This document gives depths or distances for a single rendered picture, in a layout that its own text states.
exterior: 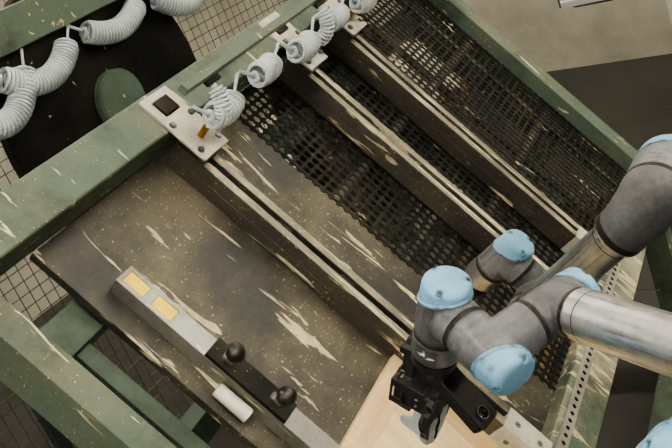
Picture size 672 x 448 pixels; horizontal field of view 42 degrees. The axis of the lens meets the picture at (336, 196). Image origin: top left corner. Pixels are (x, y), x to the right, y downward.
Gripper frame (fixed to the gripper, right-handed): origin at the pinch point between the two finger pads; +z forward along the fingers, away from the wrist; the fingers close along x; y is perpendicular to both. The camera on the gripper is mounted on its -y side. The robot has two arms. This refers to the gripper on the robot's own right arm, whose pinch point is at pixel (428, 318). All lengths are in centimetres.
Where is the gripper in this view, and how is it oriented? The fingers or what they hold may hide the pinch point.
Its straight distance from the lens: 209.9
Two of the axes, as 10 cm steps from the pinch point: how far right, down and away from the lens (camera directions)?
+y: -4.1, 4.8, -7.8
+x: 7.6, 6.5, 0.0
